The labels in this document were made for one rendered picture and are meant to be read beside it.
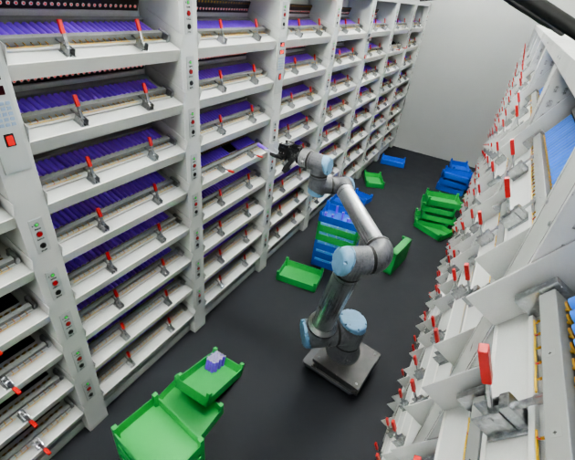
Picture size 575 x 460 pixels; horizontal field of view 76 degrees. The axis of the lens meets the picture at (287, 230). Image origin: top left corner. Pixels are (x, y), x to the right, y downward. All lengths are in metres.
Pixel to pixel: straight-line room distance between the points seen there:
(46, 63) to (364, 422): 1.96
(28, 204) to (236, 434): 1.34
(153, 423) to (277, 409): 0.63
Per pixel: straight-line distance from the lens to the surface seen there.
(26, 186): 1.30
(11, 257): 1.43
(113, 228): 1.55
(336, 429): 2.07
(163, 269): 1.89
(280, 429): 2.03
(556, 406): 0.37
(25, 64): 1.24
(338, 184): 1.91
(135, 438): 1.77
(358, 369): 2.15
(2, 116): 1.22
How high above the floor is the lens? 1.78
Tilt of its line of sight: 33 degrees down
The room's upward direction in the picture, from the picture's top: 7 degrees clockwise
